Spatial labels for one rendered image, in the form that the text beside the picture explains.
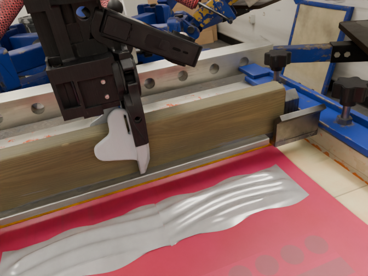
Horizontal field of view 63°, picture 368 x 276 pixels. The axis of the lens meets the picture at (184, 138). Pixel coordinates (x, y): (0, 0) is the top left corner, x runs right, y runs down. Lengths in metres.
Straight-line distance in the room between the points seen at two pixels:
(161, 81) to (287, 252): 0.39
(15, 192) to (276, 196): 0.30
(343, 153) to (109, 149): 0.30
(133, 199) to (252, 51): 0.40
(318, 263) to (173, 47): 0.26
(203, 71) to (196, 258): 0.39
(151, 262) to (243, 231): 0.10
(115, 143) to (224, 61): 0.36
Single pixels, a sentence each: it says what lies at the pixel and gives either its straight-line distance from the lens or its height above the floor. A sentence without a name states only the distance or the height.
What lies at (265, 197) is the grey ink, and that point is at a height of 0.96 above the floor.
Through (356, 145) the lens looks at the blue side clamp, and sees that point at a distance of 0.43.
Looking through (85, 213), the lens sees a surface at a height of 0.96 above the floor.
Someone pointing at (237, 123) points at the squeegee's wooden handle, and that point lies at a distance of 0.40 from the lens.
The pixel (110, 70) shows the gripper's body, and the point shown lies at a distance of 0.30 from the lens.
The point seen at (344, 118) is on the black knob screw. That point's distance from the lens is 0.46.
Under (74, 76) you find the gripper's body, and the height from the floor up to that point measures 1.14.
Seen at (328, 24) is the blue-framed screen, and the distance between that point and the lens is 2.92.
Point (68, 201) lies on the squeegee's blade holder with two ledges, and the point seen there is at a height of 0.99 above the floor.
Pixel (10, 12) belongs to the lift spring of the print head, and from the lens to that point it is 0.97.
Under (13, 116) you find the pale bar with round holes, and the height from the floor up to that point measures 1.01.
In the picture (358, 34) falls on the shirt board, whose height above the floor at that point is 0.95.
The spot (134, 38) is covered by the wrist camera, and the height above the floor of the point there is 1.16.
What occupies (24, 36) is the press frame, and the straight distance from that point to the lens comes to 1.30.
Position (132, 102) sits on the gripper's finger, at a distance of 0.30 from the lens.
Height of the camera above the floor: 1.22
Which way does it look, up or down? 32 degrees down
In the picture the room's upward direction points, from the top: 7 degrees counter-clockwise
